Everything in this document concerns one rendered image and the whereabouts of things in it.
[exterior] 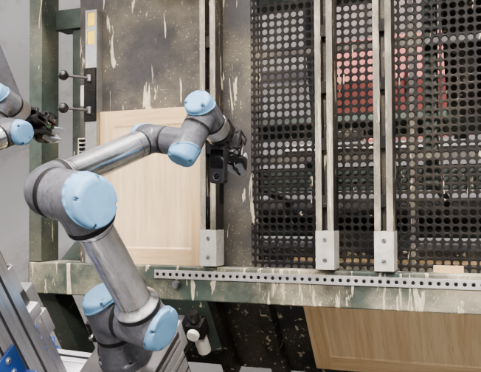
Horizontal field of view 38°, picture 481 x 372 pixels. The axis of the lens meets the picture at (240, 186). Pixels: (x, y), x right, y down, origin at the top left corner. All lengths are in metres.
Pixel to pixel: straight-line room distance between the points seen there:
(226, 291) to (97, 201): 1.00
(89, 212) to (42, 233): 1.30
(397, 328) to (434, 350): 0.16
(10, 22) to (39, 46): 3.74
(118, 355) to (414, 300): 0.92
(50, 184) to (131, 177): 1.08
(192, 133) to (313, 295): 0.78
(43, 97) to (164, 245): 0.76
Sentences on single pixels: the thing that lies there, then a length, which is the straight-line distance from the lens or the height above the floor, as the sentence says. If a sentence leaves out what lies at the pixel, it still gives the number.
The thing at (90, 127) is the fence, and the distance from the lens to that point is 2.68.
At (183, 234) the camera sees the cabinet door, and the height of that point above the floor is 0.98.
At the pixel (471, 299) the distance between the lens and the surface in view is 2.23.
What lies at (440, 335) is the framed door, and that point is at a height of 0.47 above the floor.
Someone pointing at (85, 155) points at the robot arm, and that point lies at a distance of 1.72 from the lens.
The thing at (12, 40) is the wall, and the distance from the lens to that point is 6.66.
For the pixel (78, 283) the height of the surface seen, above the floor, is 0.85.
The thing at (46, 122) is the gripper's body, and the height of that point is 1.48.
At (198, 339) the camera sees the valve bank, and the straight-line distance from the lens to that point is 2.51.
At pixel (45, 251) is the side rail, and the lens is 2.80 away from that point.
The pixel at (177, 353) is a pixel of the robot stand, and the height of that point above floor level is 0.93.
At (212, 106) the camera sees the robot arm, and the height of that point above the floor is 1.61.
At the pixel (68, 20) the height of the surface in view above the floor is 1.64.
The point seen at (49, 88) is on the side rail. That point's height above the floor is 1.44.
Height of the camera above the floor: 2.33
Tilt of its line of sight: 30 degrees down
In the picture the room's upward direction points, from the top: 14 degrees counter-clockwise
